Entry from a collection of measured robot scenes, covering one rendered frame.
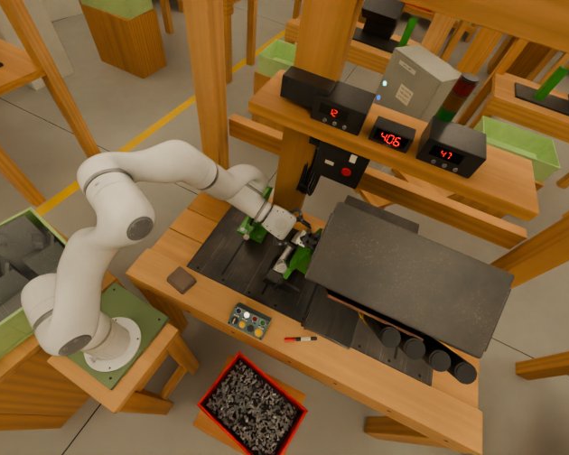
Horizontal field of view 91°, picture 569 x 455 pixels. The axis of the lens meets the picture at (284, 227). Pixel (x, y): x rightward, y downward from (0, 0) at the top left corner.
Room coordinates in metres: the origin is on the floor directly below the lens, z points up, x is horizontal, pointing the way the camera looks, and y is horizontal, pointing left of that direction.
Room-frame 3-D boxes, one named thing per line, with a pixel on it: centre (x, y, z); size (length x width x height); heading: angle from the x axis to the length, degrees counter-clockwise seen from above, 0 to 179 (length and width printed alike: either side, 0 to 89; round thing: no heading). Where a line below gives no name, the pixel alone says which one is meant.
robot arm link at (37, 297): (0.16, 0.55, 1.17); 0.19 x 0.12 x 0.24; 53
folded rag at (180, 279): (0.42, 0.37, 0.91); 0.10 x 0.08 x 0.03; 64
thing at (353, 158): (0.80, -0.14, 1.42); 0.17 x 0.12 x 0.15; 77
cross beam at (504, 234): (0.93, -0.29, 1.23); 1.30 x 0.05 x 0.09; 77
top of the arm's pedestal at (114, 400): (0.14, 0.52, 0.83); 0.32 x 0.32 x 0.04; 72
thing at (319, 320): (0.46, -0.26, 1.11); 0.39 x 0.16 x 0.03; 167
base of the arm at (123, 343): (0.14, 0.52, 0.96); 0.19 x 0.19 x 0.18
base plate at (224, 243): (0.58, -0.20, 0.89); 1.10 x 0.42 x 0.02; 77
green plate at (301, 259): (0.53, -0.12, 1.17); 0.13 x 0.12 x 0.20; 77
